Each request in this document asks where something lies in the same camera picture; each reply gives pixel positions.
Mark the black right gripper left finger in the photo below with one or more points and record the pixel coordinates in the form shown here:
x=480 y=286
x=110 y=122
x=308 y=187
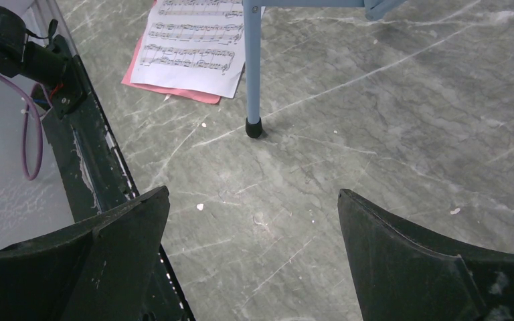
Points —
x=96 y=269

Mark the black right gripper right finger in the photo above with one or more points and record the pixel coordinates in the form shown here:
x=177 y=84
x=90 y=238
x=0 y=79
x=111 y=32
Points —
x=404 y=271

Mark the pink sheet music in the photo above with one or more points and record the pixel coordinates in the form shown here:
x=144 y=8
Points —
x=150 y=86

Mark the white sheet music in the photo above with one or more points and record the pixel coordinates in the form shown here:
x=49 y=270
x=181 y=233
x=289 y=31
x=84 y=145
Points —
x=190 y=44

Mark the light blue music stand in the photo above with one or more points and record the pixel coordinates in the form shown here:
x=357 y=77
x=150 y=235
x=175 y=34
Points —
x=252 y=14

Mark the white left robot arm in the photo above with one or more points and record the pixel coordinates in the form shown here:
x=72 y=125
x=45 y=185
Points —
x=45 y=60

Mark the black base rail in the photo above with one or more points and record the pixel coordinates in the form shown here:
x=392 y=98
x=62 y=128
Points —
x=96 y=179

